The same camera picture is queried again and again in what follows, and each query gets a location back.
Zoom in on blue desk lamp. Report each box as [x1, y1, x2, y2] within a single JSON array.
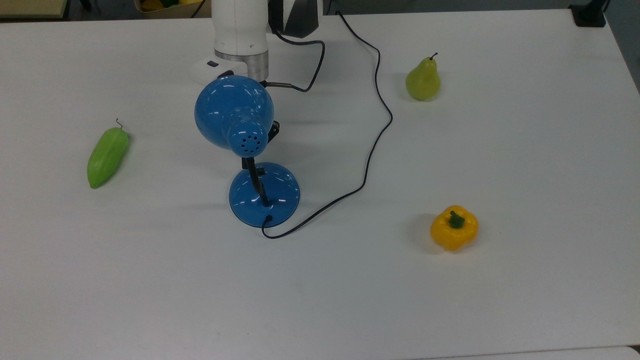
[[194, 75, 301, 229]]

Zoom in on green toy pear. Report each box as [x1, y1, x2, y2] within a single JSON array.
[[405, 52, 442, 101]]

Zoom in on box of toy produce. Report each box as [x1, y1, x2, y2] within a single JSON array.
[[134, 0, 207, 14]]

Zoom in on green chili pepper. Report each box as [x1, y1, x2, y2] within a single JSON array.
[[87, 118, 131, 190]]

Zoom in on yellow toy bell pepper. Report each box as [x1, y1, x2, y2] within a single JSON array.
[[430, 205, 479, 252]]

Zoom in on beige wooden board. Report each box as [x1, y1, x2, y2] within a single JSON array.
[[0, 0, 69, 21]]

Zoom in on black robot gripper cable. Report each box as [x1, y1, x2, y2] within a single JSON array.
[[264, 29, 327, 94]]

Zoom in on black lamp power cable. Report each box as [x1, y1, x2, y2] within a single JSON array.
[[261, 10, 394, 240]]

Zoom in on black table clamp mount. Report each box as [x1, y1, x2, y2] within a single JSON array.
[[570, 0, 610, 28]]

